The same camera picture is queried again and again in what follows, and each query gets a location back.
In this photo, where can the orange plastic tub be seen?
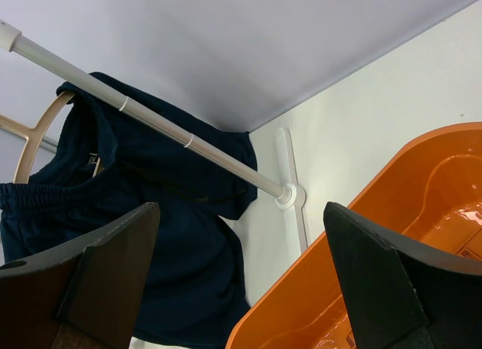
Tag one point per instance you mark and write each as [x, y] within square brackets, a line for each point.
[430, 192]

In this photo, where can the navy blue shorts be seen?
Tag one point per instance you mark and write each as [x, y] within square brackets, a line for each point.
[107, 164]

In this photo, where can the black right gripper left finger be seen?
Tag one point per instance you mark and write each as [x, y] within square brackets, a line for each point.
[85, 293]

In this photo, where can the beige wooden hanger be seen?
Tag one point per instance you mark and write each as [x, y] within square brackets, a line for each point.
[33, 135]

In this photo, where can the silver clothes rack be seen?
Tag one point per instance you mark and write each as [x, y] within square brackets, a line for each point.
[290, 196]

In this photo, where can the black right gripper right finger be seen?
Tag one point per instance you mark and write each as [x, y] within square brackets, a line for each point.
[398, 292]

